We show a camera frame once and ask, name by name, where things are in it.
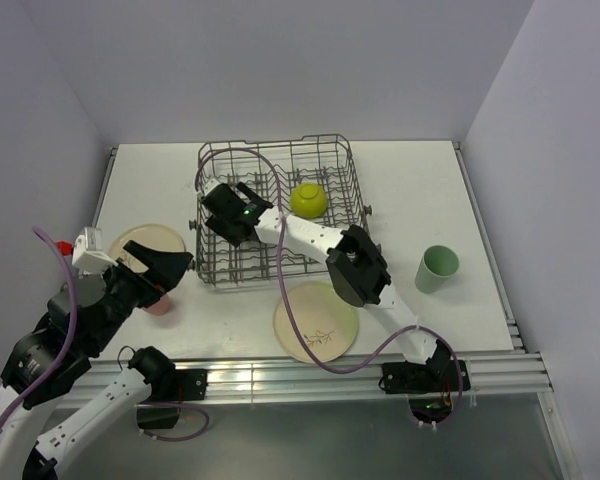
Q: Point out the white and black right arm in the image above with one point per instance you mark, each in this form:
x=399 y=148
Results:
x=357 y=270

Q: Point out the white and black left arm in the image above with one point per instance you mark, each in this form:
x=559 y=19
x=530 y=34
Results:
x=79 y=323

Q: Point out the large pink green plate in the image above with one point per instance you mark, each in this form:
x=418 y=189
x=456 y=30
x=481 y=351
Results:
x=327 y=324

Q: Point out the lime green bowl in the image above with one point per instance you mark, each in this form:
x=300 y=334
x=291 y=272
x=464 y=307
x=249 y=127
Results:
x=309 y=201

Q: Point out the aluminium rail frame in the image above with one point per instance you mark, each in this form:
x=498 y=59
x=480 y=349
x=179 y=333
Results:
x=285 y=380

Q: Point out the pale green cup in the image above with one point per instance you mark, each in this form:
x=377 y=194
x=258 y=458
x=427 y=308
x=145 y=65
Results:
x=438 y=265

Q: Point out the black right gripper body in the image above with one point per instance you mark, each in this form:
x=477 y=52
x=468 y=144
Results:
x=223 y=229

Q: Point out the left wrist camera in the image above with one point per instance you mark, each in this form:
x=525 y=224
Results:
x=86 y=252

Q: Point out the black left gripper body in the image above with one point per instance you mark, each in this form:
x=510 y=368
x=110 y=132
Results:
x=128 y=289

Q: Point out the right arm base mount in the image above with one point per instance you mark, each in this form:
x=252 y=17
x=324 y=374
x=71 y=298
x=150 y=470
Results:
x=433 y=384

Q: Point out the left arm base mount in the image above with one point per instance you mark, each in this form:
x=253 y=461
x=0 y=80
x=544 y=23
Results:
x=173 y=402

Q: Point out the small cream plate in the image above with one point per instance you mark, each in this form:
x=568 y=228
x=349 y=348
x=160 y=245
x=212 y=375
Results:
x=153 y=236

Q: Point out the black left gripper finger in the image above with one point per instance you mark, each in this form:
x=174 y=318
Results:
x=138 y=258
x=168 y=268

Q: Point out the pink cup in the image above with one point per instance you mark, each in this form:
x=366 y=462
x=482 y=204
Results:
x=159 y=308

